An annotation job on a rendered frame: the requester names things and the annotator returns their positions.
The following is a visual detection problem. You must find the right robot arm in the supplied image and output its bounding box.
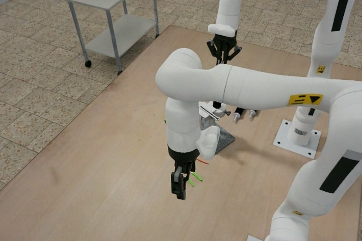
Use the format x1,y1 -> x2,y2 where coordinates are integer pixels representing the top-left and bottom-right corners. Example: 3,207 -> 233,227
208,0 -> 355,146

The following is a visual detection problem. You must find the black cylinder with grey shaft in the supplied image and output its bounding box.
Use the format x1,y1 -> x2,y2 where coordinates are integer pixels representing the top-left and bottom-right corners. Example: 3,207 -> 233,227
233,107 -> 244,121
213,101 -> 221,108

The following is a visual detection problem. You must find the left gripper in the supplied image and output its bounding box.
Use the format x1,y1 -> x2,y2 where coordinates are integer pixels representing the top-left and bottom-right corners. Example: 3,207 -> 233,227
167,145 -> 200,200

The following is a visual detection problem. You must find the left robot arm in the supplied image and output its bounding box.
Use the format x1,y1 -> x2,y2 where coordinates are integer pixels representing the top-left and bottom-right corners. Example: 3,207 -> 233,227
155,48 -> 362,241

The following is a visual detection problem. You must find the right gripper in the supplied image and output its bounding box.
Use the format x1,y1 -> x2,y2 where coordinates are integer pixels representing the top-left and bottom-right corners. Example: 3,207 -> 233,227
207,29 -> 242,65

